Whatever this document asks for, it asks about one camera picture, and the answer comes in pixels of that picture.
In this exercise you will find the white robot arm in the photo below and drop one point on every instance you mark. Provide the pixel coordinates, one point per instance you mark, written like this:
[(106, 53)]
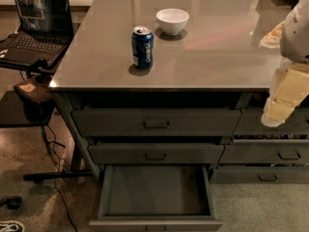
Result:
[(294, 42)]

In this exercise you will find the white ceramic bowl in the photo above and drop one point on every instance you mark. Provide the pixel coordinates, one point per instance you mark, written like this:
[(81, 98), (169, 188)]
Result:
[(172, 21)]

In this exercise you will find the black object on floor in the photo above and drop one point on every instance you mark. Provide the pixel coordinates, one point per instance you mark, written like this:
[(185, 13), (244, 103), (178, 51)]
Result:
[(12, 202)]

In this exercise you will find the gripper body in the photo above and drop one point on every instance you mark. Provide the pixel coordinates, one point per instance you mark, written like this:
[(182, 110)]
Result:
[(295, 34)]

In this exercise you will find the black laptop stand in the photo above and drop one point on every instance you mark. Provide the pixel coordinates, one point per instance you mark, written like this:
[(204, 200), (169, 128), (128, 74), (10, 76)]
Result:
[(29, 104)]

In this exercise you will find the white sneaker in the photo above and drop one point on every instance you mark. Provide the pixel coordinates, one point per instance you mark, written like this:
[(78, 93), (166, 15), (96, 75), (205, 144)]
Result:
[(11, 226)]

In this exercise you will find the snack bag on counter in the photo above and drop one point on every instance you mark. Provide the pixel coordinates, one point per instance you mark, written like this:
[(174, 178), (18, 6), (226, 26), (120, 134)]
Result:
[(272, 39)]

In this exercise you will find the grey drawer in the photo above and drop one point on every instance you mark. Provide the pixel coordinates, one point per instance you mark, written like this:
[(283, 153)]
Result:
[(250, 123), (266, 151), (261, 175), (155, 121), (155, 153), (155, 198)]

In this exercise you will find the black open laptop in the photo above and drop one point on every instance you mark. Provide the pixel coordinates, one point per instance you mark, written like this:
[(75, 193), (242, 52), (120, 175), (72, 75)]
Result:
[(44, 34)]

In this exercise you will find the blue soda can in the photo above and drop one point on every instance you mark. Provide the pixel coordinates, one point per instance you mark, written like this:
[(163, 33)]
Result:
[(142, 42)]

